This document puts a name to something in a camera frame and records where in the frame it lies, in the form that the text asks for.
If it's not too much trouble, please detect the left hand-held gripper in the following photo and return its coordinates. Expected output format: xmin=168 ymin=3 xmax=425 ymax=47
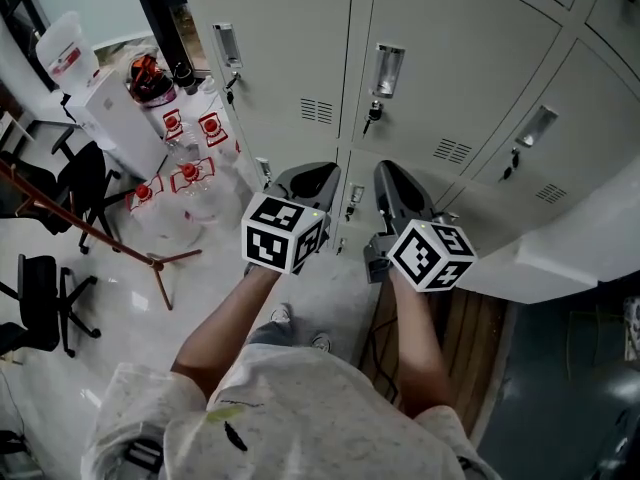
xmin=241 ymin=161 xmax=343 ymax=276

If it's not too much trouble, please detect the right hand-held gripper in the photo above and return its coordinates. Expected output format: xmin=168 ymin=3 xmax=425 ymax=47
xmin=363 ymin=160 xmax=479 ymax=293

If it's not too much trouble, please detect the grey metal locker cabinet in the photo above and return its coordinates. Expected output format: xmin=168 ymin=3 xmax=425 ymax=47
xmin=179 ymin=0 xmax=640 ymax=269

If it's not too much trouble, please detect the person's left forearm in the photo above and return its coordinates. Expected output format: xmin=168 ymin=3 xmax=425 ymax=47
xmin=170 ymin=267 xmax=281 ymax=399

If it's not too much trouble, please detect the person's right forearm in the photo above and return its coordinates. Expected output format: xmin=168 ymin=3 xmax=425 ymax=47
xmin=388 ymin=267 xmax=459 ymax=419

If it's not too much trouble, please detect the person's grey trouser leg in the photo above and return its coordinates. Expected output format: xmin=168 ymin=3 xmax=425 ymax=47
xmin=246 ymin=320 xmax=299 ymax=348

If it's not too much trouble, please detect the red-brown tripod stand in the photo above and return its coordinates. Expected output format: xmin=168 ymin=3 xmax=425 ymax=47
xmin=0 ymin=157 xmax=204 ymax=312

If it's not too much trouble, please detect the white appliance box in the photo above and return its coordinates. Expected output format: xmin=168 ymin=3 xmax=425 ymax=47
xmin=457 ymin=152 xmax=640 ymax=305

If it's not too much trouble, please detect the person's speckled white t-shirt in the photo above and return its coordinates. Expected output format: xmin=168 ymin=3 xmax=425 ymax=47
xmin=80 ymin=342 xmax=501 ymax=480

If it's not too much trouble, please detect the white water dispenser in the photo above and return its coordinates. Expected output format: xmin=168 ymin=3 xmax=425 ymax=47
xmin=64 ymin=67 xmax=169 ymax=182

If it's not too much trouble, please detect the black office chair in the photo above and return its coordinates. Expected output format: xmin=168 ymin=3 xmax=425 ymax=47
xmin=0 ymin=253 xmax=102 ymax=359
xmin=0 ymin=126 xmax=124 ymax=255

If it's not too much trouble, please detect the orange and black helmet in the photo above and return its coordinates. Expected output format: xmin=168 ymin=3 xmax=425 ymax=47
xmin=128 ymin=53 xmax=176 ymax=107

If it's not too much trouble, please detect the patterned white cushion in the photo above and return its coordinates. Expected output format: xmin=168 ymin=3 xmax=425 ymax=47
xmin=622 ymin=296 xmax=640 ymax=362

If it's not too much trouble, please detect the large water jug red label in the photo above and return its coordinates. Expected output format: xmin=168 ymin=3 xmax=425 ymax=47
xmin=34 ymin=10 xmax=101 ymax=97

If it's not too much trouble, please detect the black cable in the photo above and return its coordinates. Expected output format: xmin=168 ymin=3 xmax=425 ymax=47
xmin=367 ymin=312 xmax=401 ymax=404

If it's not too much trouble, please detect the black window frame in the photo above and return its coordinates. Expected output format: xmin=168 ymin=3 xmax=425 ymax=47
xmin=127 ymin=0 xmax=211 ymax=79

